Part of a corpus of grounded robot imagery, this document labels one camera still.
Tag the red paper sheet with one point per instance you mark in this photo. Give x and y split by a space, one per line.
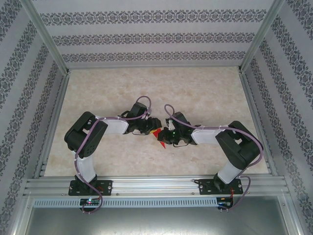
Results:
162 144

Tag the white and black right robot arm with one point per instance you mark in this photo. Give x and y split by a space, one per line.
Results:
205 137

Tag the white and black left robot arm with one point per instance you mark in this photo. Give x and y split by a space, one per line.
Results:
115 124

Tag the grey metal sheet panel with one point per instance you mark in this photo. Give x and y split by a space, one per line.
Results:
156 221

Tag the aluminium base rail beam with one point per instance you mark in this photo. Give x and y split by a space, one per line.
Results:
156 186

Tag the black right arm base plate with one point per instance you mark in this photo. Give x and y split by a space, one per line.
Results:
205 188

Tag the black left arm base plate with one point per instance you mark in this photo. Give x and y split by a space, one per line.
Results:
106 188

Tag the aluminium table side rail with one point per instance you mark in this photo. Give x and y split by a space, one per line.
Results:
256 122
53 123

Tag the aluminium frame post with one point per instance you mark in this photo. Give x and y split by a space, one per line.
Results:
262 36
46 36

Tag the short aluminium frame bar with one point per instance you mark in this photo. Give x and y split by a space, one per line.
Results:
20 218
294 218

